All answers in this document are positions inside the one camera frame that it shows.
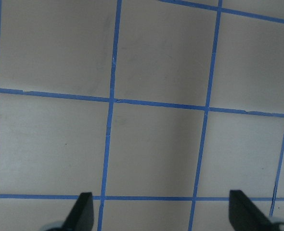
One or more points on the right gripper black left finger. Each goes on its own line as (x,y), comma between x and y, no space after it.
(81,216)

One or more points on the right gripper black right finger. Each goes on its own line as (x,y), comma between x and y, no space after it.
(245,216)

